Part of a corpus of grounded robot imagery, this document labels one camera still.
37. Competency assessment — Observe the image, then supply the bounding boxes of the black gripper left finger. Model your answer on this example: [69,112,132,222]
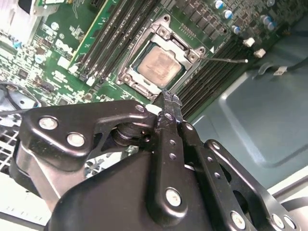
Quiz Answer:
[9,90,191,228]

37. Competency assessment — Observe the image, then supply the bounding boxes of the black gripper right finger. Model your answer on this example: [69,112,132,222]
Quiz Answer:
[172,95,299,231]

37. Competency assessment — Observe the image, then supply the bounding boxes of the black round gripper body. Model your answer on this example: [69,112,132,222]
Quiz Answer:
[47,151,241,231]

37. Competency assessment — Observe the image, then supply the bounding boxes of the silver square CPU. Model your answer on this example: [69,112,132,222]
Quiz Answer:
[136,44,182,89]

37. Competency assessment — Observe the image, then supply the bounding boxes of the metal socket cover frame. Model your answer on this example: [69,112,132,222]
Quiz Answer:
[127,33,200,97]

